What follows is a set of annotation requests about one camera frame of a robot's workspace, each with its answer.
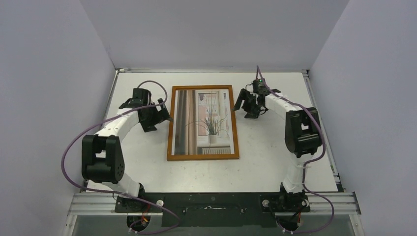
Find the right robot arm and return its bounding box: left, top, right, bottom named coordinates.
left=233, top=79, right=323, bottom=212

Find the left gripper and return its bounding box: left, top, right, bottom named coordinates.
left=142, top=99, right=172, bottom=132

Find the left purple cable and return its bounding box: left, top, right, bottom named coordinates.
left=60, top=80, right=181, bottom=236

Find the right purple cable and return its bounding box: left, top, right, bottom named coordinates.
left=255, top=65, right=335, bottom=235

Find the aluminium rail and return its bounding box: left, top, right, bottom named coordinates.
left=68, top=192, right=361, bottom=216

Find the photo print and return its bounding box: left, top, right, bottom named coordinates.
left=172, top=89, right=235, bottom=156

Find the purple cable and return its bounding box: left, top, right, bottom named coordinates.
left=60, top=80, right=181, bottom=236
left=255, top=65, right=335, bottom=235

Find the wooden picture frame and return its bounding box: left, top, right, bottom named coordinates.
left=166, top=85, right=240, bottom=162

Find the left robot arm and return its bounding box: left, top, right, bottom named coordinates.
left=81, top=88, right=173, bottom=212

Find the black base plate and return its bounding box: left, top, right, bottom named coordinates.
left=114, top=192, right=310, bottom=228

